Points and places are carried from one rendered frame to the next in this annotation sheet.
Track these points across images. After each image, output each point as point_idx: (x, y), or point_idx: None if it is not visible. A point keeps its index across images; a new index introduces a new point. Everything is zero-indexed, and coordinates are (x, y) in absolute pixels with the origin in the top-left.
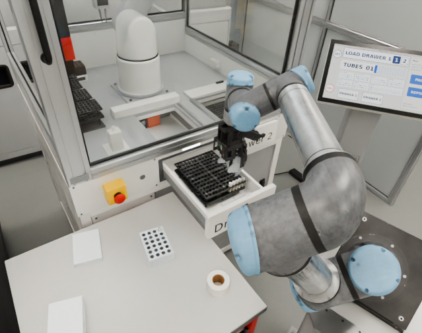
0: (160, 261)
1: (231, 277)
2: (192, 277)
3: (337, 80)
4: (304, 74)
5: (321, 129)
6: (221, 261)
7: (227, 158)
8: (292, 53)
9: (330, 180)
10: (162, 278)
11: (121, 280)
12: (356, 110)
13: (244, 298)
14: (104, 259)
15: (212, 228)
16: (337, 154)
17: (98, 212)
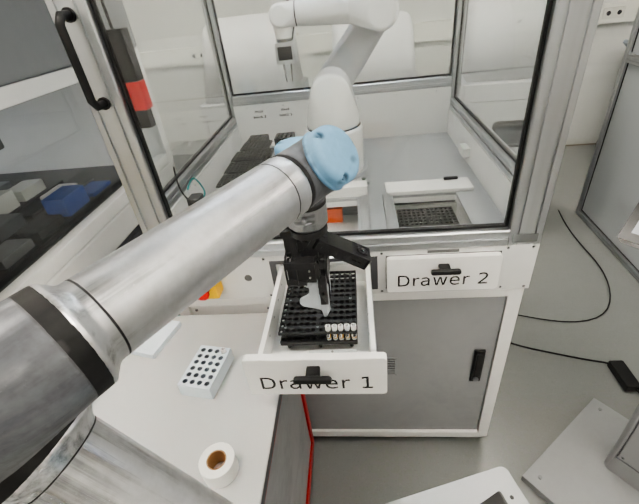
0: (193, 393)
1: (249, 469)
2: (207, 436)
3: None
4: (310, 141)
5: (139, 242)
6: (259, 436)
7: (289, 281)
8: (532, 133)
9: None
10: (179, 415)
11: (146, 392)
12: None
13: None
14: (156, 359)
15: (256, 381)
16: (20, 296)
17: (196, 303)
